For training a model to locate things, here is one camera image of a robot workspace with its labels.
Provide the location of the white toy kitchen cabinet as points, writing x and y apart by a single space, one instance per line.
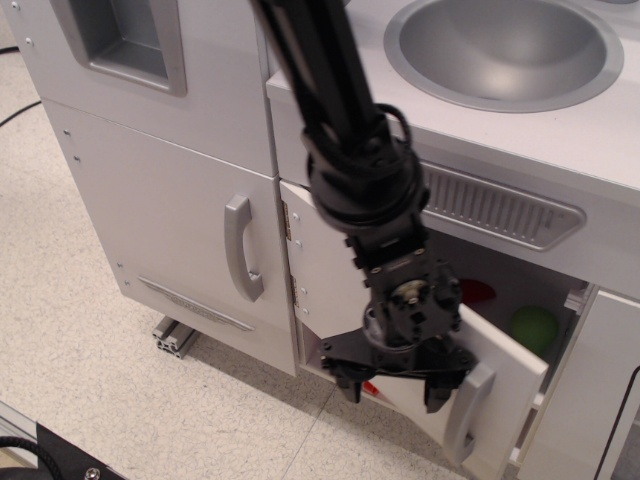
586 156

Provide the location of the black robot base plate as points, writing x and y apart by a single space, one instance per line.
56 458

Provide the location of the white fridge cabinet unit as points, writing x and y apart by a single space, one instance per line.
160 110

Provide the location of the red toy chili pepper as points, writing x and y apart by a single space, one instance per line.
476 291

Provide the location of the silver sink bowl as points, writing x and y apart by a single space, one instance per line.
504 56

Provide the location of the silver fridge emblem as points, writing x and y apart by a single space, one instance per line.
196 307

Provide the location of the green toy pear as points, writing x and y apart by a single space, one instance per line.
534 327

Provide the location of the white cabinet door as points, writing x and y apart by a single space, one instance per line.
330 299
594 401

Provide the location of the grey vent grille panel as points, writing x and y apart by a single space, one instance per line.
514 215

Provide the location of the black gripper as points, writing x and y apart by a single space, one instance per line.
412 311

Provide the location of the grey cabinet door handle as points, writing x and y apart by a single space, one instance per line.
458 442

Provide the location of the aluminium extrusion foot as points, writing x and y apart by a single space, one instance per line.
174 338

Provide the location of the grey fridge door handle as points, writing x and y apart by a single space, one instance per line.
237 217

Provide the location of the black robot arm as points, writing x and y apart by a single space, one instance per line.
368 184

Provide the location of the aluminium frame rail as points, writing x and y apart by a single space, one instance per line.
15 424

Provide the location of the red plastic cup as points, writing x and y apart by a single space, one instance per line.
371 390

